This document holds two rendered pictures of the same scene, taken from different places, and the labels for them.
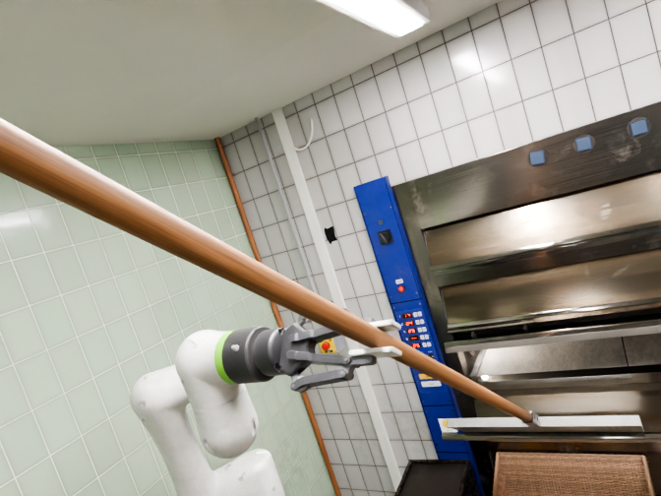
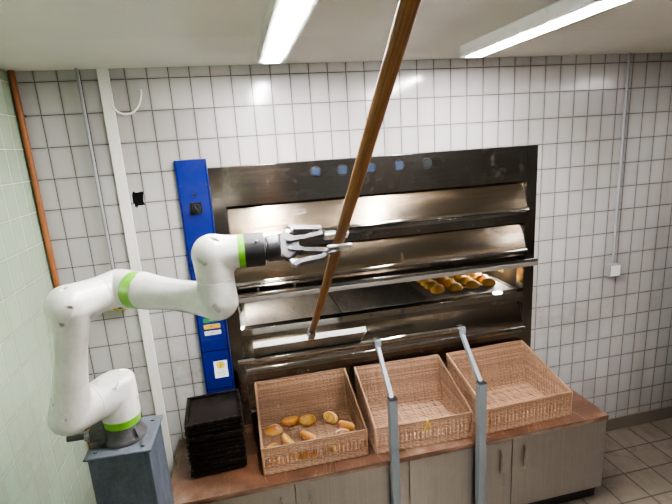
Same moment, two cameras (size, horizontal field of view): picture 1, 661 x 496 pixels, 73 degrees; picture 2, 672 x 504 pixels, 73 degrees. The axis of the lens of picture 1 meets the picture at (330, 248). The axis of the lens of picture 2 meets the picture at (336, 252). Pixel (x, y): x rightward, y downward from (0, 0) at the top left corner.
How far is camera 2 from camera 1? 0.90 m
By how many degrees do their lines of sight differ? 43
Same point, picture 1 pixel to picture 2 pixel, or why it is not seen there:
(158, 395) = (85, 301)
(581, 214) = (334, 213)
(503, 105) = (300, 131)
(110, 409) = not seen: outside the picture
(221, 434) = (228, 299)
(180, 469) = (75, 376)
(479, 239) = (269, 221)
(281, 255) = (73, 211)
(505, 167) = (295, 173)
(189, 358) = (216, 248)
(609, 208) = not seen: hidden behind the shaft
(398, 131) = (222, 126)
